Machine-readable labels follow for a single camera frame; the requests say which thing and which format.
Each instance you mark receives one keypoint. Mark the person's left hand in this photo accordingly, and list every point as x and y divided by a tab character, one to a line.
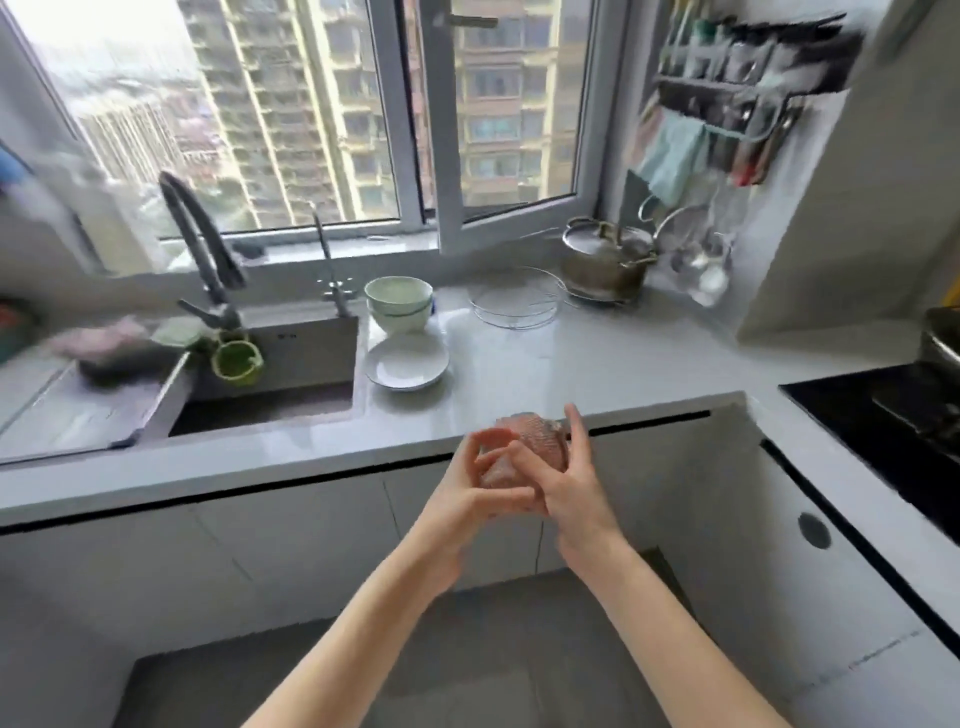
465	510

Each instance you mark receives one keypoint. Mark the person's right hand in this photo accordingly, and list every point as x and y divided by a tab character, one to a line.
581	510

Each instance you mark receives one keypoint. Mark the pink dish cloth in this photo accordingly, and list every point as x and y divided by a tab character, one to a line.
536	435

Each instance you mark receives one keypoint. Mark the white plate dark rim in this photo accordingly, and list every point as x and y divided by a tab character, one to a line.
405	364

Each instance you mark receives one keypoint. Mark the pale green bowl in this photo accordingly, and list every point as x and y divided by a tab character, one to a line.
401	322
397	292

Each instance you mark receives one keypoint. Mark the person's right forearm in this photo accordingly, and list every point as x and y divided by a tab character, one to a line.
667	645

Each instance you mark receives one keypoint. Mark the person's left forearm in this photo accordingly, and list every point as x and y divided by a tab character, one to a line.
352	652

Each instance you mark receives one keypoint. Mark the dark pull-down kitchen faucet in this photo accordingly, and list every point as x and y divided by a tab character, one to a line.
199	232

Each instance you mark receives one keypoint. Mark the grey base cabinet round knob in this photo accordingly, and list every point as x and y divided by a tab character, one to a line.
787	600

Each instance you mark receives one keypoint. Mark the stainless steel sink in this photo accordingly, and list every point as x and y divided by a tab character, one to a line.
300	352

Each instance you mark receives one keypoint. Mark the stainless steel pot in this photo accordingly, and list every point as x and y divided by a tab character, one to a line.
600	281

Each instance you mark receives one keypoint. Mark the white sink base cabinet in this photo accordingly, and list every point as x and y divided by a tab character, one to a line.
225	555

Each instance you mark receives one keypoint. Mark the green silicone cup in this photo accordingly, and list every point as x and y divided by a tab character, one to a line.
236	360

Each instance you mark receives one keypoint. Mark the steel pot lid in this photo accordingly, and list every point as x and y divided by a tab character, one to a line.
600	236

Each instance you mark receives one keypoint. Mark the small steel drinking faucet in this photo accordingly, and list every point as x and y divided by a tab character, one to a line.
330	262

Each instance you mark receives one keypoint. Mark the black glass cooktop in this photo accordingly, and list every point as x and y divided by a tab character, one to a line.
862	427

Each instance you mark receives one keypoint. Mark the medium steel mesh strainer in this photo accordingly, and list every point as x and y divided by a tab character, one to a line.
679	225

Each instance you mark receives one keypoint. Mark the green sponge pad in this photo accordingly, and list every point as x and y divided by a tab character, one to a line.
176	332

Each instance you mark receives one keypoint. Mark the open grey window sash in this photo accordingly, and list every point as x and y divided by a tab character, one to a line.
435	150

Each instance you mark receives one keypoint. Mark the light blue fluffy cloth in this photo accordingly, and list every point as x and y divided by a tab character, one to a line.
675	157

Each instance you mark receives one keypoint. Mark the steel slotted drain tray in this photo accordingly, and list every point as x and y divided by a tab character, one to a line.
82	412

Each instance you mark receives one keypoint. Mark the black wok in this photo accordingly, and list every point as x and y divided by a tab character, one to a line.
941	345

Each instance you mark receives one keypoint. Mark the pink rubber glove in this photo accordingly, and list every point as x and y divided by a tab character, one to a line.
97	337

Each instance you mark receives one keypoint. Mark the yellow apartment building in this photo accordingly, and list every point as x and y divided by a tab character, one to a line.
300	112

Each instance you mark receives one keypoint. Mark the yellow pipe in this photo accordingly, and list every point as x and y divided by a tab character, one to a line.
952	289

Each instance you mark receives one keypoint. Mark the white pump soap dispenser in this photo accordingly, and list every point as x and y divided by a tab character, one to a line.
97	210

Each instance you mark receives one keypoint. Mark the teal and orange fruit bowl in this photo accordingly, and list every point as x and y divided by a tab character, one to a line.
15	334

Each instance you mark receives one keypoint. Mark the blue dish brush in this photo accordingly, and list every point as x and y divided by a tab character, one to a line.
15	169

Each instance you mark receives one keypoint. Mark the grey window frame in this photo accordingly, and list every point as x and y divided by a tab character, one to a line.
397	112

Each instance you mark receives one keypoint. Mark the dark wall spice rack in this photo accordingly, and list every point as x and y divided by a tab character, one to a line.
750	82

